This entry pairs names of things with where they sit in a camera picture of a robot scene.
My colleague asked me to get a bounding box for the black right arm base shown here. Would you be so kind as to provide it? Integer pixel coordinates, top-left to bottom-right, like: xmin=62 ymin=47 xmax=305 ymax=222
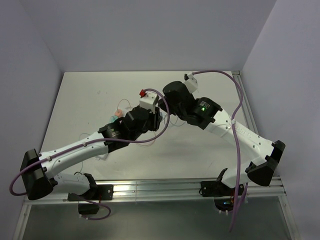
xmin=198 ymin=181 xmax=235 ymax=213

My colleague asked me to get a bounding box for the aluminium side rail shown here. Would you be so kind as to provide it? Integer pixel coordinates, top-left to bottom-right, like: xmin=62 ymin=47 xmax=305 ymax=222
xmin=231 ymin=70 xmax=259 ymax=135

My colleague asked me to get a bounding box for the aluminium front rail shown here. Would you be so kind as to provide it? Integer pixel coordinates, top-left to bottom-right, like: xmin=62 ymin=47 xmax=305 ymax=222
xmin=23 ymin=176 xmax=287 ymax=205

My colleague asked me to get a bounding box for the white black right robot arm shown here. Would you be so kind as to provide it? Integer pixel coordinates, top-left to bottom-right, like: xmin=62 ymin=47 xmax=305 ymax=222
xmin=159 ymin=81 xmax=286 ymax=195

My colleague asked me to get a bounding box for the white multicolour power strip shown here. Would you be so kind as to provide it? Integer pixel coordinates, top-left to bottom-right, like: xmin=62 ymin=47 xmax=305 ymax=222
xmin=94 ymin=153 xmax=108 ymax=161

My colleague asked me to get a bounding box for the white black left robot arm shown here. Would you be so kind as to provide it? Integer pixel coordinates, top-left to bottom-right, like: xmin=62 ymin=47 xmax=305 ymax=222
xmin=20 ymin=106 xmax=162 ymax=201

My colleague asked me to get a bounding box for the teal charger plug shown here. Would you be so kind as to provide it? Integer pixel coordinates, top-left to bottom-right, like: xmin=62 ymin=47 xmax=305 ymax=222
xmin=109 ymin=115 xmax=118 ymax=123

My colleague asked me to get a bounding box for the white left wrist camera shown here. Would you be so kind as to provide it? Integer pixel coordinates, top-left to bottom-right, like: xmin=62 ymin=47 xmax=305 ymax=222
xmin=139 ymin=89 xmax=159 ymax=114

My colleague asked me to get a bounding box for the pink charger cable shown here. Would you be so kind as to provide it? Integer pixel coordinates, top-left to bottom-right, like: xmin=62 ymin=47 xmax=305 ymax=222
xmin=116 ymin=99 xmax=133 ymax=113

